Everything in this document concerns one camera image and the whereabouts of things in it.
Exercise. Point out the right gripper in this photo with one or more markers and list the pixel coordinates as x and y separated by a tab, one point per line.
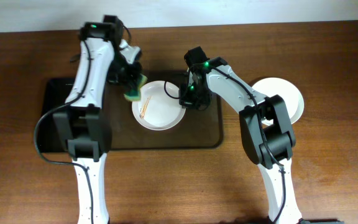
190	101

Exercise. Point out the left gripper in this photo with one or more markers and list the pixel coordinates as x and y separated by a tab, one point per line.
128	79

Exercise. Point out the green yellow sponge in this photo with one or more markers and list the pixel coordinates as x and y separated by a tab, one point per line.
133	93

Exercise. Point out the white plate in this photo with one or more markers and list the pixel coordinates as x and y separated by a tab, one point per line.
289	92
156	110

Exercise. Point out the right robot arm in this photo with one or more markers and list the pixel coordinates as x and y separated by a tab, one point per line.
267	134

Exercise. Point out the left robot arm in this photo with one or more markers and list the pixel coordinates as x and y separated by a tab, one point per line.
83	129

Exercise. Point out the black plastic tray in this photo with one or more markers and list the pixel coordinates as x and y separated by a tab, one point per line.
56	92

